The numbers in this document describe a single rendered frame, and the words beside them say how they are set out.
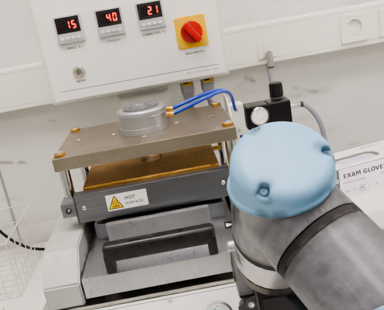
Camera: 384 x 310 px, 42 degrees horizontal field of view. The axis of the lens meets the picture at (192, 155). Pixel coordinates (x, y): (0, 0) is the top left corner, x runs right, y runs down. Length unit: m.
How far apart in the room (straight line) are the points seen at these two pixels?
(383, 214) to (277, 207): 0.84
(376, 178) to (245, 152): 0.92
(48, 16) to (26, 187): 0.58
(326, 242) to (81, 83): 0.67
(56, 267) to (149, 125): 0.25
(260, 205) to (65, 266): 0.42
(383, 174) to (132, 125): 0.69
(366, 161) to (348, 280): 0.92
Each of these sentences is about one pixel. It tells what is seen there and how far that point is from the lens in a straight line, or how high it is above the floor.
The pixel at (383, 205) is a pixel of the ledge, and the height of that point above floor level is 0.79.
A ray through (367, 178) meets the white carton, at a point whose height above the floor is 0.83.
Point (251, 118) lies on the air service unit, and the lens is 0.93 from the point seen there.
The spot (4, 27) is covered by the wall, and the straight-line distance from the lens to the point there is 1.31.
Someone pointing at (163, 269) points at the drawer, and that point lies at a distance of 0.69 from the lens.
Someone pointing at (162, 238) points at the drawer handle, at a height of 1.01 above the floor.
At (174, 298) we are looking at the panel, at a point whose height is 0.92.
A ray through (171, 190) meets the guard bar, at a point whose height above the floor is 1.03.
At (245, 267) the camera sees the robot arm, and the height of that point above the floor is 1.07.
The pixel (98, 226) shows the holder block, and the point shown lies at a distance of 0.78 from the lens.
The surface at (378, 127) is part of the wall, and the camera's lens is 1.46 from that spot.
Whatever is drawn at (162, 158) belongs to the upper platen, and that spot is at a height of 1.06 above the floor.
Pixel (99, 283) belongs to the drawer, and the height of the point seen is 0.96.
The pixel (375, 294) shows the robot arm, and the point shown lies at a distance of 0.33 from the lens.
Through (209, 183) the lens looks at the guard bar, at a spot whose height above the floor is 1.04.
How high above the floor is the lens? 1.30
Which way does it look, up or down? 17 degrees down
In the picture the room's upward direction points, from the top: 10 degrees counter-clockwise
